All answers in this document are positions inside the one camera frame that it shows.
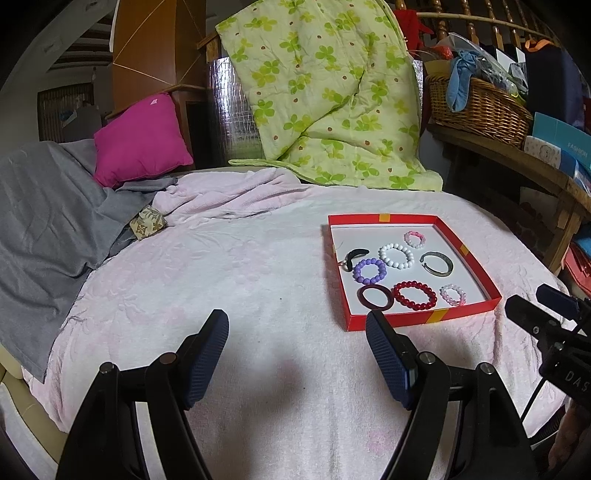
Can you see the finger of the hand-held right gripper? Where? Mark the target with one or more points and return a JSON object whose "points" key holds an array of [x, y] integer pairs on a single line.
{"points": [[556, 300], [526, 316]]}

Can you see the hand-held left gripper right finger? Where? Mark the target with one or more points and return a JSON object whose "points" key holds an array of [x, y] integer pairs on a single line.
{"points": [[388, 360]]}

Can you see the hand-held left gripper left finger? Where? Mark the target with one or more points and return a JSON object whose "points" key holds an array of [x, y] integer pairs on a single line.
{"points": [[207, 360]]}

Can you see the red cardboard box tray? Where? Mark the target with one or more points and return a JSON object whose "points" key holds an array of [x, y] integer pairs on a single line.
{"points": [[364, 233]]}

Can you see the person's right forearm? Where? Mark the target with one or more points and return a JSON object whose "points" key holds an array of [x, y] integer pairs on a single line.
{"points": [[575, 434]]}

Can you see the red bag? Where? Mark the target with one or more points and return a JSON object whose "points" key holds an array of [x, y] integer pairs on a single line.
{"points": [[579, 270]]}

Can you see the dark maroon bangle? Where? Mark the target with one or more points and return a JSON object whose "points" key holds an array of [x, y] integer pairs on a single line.
{"points": [[360, 297]]}

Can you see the silver open bangle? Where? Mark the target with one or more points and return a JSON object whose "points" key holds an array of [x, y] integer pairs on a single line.
{"points": [[449, 267]]}

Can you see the pale pink blanket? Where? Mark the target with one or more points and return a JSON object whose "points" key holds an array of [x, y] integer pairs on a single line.
{"points": [[254, 277]]}

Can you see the white patterned box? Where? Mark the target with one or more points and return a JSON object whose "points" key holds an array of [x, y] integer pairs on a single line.
{"points": [[540, 150]]}

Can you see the small patterned cushion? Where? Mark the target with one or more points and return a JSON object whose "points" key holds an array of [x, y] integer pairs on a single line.
{"points": [[147, 221]]}

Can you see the wooden shelf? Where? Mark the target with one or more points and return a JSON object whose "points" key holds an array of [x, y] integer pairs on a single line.
{"points": [[508, 157]]}

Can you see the blue cardboard box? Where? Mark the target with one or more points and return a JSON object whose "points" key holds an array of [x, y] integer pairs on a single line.
{"points": [[554, 127]]}

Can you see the cream mattress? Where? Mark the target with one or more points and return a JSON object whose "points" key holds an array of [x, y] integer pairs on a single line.
{"points": [[18, 397]]}

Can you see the wicker basket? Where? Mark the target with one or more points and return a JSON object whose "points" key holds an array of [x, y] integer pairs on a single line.
{"points": [[485, 115]]}

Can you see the grey blanket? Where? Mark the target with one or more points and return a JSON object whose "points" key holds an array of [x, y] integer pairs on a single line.
{"points": [[46, 221]]}

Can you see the dark navy bag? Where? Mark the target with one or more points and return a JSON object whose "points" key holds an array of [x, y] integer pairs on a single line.
{"points": [[549, 78]]}

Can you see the clear plastic bags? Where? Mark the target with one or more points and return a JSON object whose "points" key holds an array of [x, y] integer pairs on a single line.
{"points": [[501, 76]]}

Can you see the magenta pillow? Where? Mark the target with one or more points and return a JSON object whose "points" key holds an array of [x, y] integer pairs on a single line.
{"points": [[138, 138]]}

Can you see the blue cloth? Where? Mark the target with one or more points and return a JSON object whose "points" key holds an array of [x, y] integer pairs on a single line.
{"points": [[459, 87]]}

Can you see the silver foil insulation sheet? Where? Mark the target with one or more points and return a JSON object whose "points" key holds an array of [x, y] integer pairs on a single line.
{"points": [[235, 120]]}

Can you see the wooden railing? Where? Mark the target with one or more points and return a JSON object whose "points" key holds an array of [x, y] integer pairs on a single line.
{"points": [[496, 32]]}

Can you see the green floral quilt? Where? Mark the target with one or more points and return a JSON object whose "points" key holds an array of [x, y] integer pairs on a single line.
{"points": [[323, 92]]}

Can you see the red cloth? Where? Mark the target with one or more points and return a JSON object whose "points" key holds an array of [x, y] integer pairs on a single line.
{"points": [[408, 23]]}

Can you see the orange wooden board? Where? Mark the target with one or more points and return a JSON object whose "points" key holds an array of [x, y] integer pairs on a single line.
{"points": [[147, 46]]}

